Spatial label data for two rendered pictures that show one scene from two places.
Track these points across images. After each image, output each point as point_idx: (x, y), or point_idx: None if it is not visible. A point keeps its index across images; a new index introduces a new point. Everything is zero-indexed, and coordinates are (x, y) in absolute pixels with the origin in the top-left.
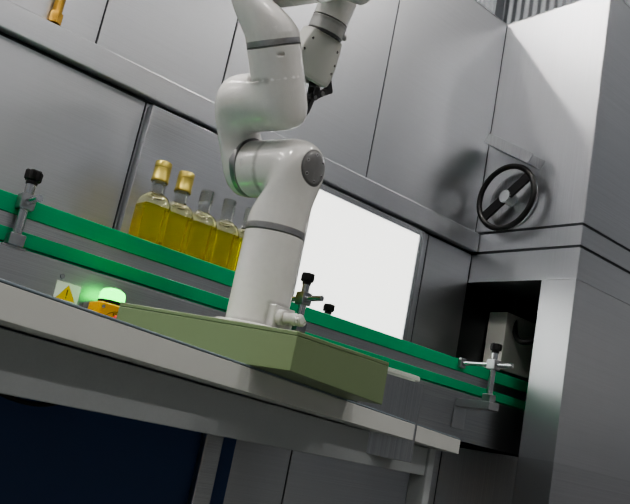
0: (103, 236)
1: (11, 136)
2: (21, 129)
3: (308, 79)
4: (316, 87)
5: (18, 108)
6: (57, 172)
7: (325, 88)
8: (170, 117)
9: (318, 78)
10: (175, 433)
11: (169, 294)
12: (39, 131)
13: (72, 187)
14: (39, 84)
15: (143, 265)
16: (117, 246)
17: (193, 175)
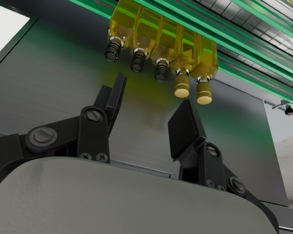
0: (283, 23)
1: (235, 139)
2: (233, 144)
3: (168, 177)
4: (102, 152)
5: (238, 155)
6: (210, 122)
7: (6, 173)
8: (157, 165)
9: (125, 193)
10: None
11: (201, 7)
12: (225, 144)
13: (202, 114)
14: (234, 173)
15: (254, 3)
16: (274, 16)
17: (182, 87)
